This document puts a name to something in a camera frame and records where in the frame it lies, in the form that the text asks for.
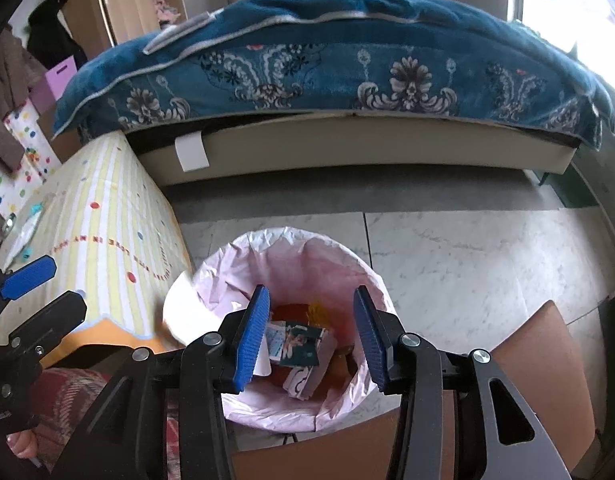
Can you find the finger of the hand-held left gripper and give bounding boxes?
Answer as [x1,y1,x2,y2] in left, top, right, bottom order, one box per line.
[0,255,56,311]
[10,290,88,357]

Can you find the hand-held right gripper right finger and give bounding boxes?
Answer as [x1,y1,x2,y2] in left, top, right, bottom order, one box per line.
[353,286,571,480]

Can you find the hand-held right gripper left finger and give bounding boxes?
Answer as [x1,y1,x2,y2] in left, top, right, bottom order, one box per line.
[52,285,271,480]

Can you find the white paper sheet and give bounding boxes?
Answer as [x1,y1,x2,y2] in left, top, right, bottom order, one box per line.
[254,342,274,377]

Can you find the clear plastic wrapper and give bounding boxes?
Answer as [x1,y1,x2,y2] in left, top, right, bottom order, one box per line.
[10,205,47,257]

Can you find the dark printed photo packet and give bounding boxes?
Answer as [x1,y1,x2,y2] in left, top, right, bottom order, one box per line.
[264,322,329,366]

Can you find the white printed wrapper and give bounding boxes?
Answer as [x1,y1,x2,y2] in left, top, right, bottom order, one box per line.
[282,360,328,401]

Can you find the pink-lined trash bin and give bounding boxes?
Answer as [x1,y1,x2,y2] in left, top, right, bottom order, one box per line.
[192,227,395,433]

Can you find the person's left hand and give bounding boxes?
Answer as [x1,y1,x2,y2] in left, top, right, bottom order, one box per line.
[7,429,41,462]

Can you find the red plaid pants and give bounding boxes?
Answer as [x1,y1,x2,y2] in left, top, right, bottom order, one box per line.
[27,367,184,480]

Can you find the striped yellow tablecloth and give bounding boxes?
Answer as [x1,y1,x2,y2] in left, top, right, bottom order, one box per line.
[0,130,195,368]

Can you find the polka dot cloth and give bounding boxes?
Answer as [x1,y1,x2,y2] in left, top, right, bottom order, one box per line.
[0,100,63,216]

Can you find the brown wooden stool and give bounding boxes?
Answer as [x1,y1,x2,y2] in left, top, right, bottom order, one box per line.
[237,300,597,480]

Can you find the brown hanging garment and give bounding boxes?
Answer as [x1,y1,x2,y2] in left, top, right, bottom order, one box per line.
[0,25,44,171]

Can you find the beige upholstered bed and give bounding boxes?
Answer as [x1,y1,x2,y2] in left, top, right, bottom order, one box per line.
[137,0,578,187]

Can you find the purple storage box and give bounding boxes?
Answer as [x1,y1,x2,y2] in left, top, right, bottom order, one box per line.
[30,60,80,111]

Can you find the black hanging garment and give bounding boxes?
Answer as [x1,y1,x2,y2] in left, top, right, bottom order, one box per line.
[27,0,88,68]

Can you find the blue floral blanket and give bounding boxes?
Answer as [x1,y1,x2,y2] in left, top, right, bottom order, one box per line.
[52,0,615,153]

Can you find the white tag on bed frame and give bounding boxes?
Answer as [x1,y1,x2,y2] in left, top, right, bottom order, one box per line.
[176,132,209,172]

